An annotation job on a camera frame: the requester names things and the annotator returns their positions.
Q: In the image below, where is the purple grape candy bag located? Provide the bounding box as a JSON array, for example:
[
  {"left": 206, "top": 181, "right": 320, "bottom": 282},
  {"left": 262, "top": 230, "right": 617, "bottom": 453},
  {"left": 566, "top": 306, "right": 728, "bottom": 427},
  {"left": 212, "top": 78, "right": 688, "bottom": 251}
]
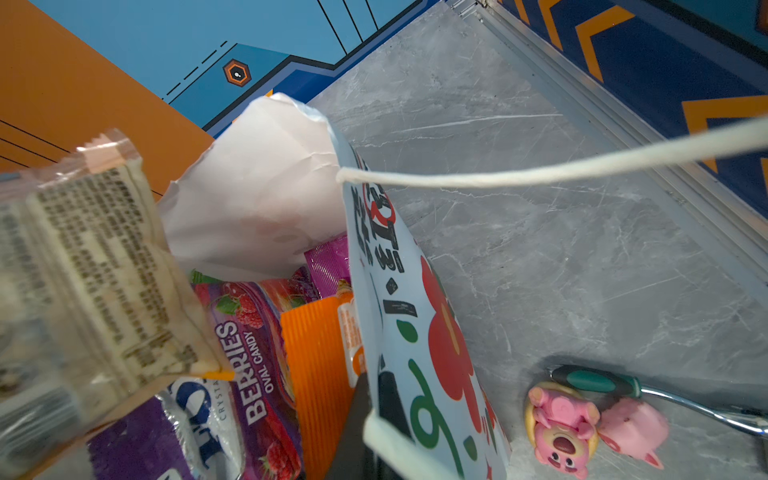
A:
[{"left": 304, "top": 234, "right": 351, "bottom": 298}]

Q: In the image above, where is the orange Fox's fruits candy bag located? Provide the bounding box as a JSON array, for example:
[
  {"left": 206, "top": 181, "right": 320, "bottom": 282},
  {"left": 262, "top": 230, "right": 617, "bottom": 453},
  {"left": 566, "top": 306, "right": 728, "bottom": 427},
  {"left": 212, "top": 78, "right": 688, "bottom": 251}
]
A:
[{"left": 281, "top": 281, "right": 366, "bottom": 479}]

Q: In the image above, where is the white floral paper bag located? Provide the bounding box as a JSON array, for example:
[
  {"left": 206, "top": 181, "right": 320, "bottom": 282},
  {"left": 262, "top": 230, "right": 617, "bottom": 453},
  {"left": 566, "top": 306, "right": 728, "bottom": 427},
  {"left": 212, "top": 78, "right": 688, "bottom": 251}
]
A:
[{"left": 158, "top": 94, "right": 767, "bottom": 479}]

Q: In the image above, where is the clear orange cracker packet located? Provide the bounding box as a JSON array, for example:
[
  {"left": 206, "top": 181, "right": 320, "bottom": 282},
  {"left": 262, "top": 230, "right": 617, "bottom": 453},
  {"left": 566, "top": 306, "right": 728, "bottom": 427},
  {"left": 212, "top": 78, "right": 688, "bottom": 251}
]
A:
[{"left": 1, "top": 129, "right": 234, "bottom": 479}]

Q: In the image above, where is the purple white snack packet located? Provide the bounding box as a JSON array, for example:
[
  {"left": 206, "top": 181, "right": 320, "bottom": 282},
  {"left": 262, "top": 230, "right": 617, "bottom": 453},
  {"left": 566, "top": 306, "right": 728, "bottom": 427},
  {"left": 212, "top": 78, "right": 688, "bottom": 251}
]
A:
[{"left": 88, "top": 267, "right": 319, "bottom": 480}]

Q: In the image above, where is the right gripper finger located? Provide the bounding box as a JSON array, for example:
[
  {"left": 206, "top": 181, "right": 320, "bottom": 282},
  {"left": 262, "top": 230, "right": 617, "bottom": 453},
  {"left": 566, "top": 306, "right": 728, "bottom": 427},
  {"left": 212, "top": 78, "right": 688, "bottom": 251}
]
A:
[{"left": 324, "top": 373, "right": 378, "bottom": 480}]

